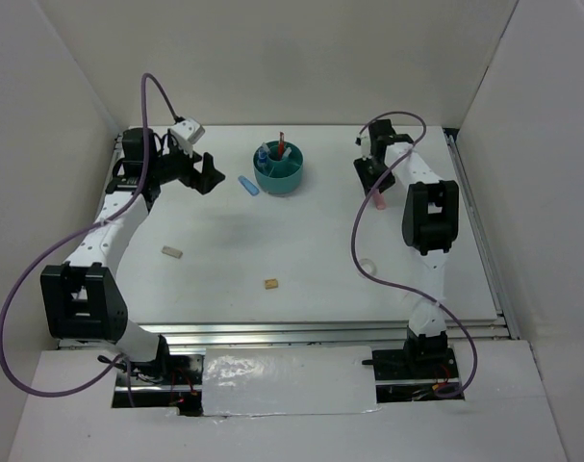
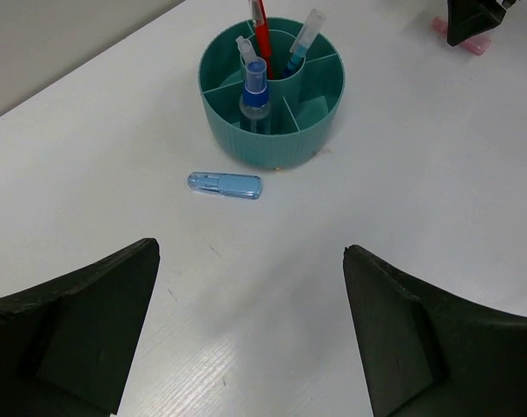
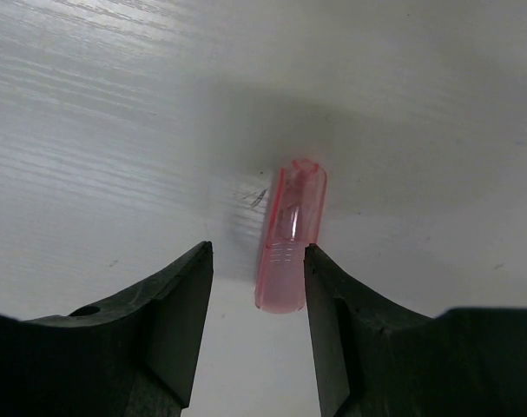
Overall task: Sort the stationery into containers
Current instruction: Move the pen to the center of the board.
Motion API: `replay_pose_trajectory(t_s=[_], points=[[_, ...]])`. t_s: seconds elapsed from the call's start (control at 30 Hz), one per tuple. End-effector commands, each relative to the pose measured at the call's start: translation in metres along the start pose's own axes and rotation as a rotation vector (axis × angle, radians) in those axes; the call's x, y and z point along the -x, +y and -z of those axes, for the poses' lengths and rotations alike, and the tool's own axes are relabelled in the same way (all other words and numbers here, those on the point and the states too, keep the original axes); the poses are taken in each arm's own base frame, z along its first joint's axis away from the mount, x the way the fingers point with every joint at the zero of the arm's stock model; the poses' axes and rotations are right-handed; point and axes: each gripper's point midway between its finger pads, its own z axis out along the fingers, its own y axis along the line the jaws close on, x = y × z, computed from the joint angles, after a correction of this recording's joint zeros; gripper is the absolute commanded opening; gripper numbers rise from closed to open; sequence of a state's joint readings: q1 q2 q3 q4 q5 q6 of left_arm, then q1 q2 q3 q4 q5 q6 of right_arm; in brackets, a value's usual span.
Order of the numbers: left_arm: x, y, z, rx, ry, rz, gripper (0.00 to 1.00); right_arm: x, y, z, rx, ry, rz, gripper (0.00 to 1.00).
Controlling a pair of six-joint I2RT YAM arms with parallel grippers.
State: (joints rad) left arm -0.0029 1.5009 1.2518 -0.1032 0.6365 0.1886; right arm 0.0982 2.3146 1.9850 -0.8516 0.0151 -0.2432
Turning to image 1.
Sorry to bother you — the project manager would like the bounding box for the aluminium rail frame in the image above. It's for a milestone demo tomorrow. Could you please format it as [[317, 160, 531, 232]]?
[[115, 126, 510, 353]]

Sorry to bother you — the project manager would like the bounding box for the white beige eraser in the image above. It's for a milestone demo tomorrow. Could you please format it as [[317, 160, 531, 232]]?
[[162, 245, 183, 259]]

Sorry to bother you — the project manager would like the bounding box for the clear glue bottle blue cap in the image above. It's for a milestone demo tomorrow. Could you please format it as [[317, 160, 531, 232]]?
[[256, 142, 269, 173]]

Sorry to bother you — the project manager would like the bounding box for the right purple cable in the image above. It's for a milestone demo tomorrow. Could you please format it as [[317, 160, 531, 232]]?
[[351, 111, 479, 398]]

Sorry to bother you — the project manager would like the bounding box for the small brown eraser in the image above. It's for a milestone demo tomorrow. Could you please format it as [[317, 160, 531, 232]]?
[[264, 278, 279, 290]]

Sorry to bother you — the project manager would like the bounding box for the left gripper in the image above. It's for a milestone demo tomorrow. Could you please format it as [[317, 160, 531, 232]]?
[[149, 137, 225, 194]]

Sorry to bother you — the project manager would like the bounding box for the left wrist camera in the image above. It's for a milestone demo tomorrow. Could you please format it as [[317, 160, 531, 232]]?
[[168, 118, 205, 157]]

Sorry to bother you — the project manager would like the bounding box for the black pen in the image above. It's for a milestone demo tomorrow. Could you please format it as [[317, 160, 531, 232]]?
[[270, 146, 280, 160]]

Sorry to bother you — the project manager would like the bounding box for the teal round divided organizer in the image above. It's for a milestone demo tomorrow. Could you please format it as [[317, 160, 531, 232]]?
[[252, 141, 304, 195]]

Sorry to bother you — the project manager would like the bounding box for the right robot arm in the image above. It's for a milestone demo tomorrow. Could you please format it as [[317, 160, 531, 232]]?
[[351, 113, 459, 377]]

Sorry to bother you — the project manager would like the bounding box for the red pen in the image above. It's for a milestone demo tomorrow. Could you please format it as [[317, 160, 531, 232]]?
[[277, 131, 286, 160]]

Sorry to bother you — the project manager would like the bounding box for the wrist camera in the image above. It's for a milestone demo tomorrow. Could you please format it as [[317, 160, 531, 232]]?
[[168, 118, 205, 157], [355, 134, 371, 160]]

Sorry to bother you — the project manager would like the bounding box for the clear tape roll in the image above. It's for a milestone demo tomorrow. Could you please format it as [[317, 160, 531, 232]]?
[[359, 259, 377, 276]]

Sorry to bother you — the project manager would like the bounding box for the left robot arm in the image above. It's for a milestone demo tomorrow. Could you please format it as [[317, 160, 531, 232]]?
[[40, 119, 225, 384]]

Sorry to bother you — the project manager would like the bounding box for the blue eraser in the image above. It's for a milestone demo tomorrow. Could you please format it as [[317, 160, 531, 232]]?
[[238, 175, 260, 196]]

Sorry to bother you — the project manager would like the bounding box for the pink eraser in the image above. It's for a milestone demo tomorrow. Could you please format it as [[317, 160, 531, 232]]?
[[372, 192, 387, 211]]

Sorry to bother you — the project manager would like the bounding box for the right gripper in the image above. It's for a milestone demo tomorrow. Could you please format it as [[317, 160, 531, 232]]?
[[354, 154, 397, 196]]

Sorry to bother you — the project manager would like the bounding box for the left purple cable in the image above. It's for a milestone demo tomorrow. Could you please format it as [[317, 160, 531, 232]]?
[[0, 72, 182, 398]]

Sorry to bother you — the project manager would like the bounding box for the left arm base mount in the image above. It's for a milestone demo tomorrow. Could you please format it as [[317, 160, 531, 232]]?
[[112, 354, 205, 417]]

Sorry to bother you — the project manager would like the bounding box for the purple cable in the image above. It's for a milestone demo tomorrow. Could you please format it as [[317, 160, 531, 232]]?
[[0, 72, 182, 398], [351, 111, 479, 398]]

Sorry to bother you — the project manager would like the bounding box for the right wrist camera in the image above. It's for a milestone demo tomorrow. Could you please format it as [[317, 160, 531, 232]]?
[[355, 134, 371, 160]]

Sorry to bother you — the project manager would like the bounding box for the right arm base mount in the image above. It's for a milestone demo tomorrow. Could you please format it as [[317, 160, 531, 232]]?
[[361, 340, 460, 403]]

